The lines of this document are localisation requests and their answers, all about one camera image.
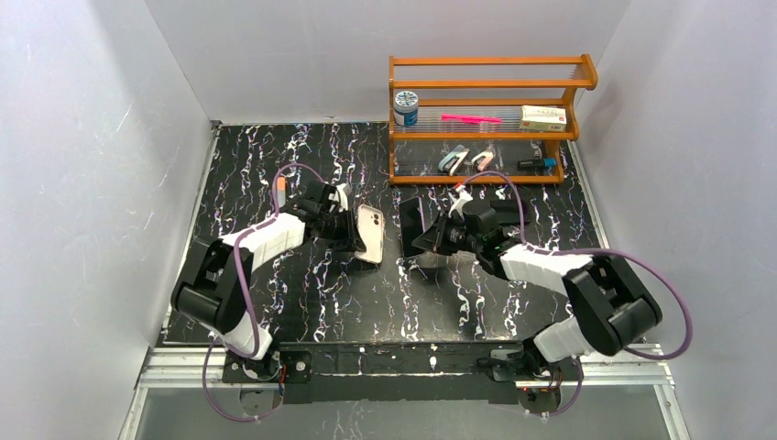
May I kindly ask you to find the blue white round jar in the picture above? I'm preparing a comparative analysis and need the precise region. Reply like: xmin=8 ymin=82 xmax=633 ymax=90
xmin=393 ymin=91 xmax=420 ymax=127

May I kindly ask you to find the white red small box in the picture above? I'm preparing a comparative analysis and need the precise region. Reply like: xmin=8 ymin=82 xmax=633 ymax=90
xmin=520 ymin=105 xmax=567 ymax=132

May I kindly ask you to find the teal white stapler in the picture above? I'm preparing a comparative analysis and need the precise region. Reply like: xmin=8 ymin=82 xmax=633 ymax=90
xmin=437 ymin=145 xmax=469 ymax=176

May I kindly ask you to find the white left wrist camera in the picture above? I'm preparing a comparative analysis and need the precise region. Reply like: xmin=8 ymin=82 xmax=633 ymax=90
xmin=329 ymin=183 xmax=352 ymax=212

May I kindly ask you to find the orange wooden shelf rack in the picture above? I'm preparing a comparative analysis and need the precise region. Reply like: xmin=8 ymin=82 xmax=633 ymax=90
xmin=388 ymin=53 xmax=598 ymax=185

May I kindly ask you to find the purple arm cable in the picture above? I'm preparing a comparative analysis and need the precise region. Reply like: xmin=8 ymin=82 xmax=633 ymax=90
xmin=201 ymin=162 xmax=329 ymax=424
xmin=452 ymin=170 xmax=694 ymax=418

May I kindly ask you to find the aluminium frame rail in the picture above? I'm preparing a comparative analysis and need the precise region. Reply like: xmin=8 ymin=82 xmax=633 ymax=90
xmin=136 ymin=343 xmax=676 ymax=390

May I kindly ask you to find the pink phone case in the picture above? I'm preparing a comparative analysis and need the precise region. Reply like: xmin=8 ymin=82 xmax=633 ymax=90
xmin=355 ymin=204 xmax=385 ymax=265

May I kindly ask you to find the orange grey eraser block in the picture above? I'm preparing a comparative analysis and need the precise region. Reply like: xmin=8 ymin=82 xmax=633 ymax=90
xmin=276 ymin=176 xmax=287 ymax=207

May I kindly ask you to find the black smartphone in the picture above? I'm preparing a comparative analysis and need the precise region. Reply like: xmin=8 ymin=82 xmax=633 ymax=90
xmin=399 ymin=197 xmax=425 ymax=258

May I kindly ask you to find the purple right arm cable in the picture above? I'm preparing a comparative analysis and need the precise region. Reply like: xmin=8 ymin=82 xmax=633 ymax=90
xmin=452 ymin=170 xmax=694 ymax=418

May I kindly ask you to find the black blue marker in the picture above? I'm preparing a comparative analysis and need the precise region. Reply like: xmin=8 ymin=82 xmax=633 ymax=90
xmin=517 ymin=158 xmax=557 ymax=170

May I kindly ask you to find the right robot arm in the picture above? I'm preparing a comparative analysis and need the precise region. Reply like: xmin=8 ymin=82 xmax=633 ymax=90
xmin=399 ymin=199 xmax=662 ymax=369

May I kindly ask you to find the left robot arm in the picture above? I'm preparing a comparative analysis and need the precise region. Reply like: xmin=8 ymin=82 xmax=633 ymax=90
xmin=170 ymin=181 xmax=367 ymax=360

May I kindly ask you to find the pink white clip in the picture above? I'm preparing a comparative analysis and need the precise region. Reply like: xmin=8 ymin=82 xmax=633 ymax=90
xmin=471 ymin=150 xmax=494 ymax=172

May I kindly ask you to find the pink pen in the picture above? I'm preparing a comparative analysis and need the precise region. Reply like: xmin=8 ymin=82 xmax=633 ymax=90
xmin=441 ymin=114 xmax=502 ymax=125

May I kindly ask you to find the black base bar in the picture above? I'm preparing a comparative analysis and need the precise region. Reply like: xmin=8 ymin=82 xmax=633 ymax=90
xmin=222 ymin=342 xmax=528 ymax=404

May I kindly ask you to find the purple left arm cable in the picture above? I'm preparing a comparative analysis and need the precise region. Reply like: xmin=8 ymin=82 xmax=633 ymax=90
xmin=201 ymin=162 xmax=329 ymax=424

